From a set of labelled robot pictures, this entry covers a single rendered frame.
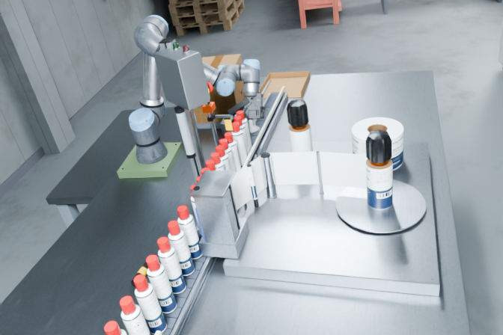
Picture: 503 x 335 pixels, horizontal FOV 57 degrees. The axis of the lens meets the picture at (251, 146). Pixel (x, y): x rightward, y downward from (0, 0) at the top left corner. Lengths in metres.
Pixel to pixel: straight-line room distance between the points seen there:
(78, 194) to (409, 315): 1.52
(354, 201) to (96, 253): 0.99
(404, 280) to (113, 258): 1.03
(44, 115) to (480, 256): 3.64
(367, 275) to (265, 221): 0.43
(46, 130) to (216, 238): 3.30
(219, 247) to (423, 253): 0.65
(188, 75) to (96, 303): 0.83
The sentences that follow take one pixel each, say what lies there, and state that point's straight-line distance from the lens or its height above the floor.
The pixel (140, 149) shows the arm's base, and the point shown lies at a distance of 2.25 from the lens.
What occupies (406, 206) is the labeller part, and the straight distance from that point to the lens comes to 1.72.
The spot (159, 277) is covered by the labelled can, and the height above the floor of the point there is 1.03.
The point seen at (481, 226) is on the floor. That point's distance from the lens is 3.07.
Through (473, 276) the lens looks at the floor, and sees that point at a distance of 2.77.
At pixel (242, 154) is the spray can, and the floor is 0.94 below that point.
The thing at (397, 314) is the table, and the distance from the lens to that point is 1.47.
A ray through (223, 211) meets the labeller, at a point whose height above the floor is 1.08.
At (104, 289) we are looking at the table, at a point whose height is 0.83.
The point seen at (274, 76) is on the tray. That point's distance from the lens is 3.00.
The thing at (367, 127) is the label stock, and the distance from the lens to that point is 1.93.
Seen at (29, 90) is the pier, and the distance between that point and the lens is 4.54.
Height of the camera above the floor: 1.96
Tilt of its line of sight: 30 degrees down
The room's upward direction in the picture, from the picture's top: 10 degrees counter-clockwise
